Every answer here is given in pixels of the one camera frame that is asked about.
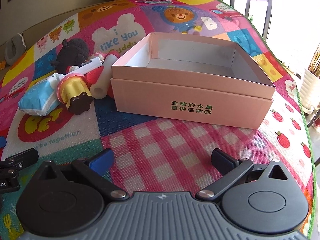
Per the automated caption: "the blue wet wipes pack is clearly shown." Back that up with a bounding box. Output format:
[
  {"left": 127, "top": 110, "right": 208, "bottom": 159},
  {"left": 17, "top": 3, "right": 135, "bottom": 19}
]
[{"left": 18, "top": 74, "right": 60, "bottom": 116}]

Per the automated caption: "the white red foam rocket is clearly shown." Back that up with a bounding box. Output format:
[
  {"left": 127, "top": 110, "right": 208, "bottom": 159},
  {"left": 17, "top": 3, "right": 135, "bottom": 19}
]
[{"left": 86, "top": 50, "right": 120, "bottom": 99}]

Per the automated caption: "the colourful cartoon play mat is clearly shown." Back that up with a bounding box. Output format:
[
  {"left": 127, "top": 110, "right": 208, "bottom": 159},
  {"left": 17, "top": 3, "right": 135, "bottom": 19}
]
[{"left": 1, "top": 0, "right": 317, "bottom": 236}]

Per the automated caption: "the pink cardboard box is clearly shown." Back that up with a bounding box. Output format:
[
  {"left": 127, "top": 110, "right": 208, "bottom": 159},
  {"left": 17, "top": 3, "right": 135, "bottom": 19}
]
[{"left": 111, "top": 33, "right": 276, "bottom": 129}]

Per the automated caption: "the white plant pot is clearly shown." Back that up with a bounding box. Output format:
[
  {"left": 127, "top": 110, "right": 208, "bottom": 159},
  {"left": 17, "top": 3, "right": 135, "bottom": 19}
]
[{"left": 299, "top": 69, "right": 320, "bottom": 110}]

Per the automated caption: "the grey neck pillow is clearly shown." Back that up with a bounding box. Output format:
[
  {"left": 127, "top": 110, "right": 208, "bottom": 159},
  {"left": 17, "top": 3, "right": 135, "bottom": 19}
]
[{"left": 4, "top": 33, "right": 26, "bottom": 66}]

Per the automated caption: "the black plush toy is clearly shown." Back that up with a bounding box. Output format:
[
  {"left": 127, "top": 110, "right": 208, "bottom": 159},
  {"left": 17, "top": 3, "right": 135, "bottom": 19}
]
[{"left": 50, "top": 38, "right": 89, "bottom": 74}]

